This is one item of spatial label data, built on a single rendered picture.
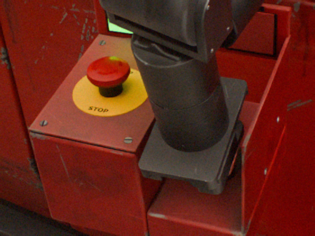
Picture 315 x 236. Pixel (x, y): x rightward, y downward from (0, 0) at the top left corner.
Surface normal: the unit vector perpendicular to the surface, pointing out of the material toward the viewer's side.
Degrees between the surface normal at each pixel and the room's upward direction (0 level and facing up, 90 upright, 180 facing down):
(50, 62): 90
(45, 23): 90
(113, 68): 3
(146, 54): 14
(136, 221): 90
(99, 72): 3
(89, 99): 0
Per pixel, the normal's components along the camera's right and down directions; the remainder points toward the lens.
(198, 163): -0.20, -0.59
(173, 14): -0.53, 0.42
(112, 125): -0.08, -0.76
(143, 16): -0.54, 0.72
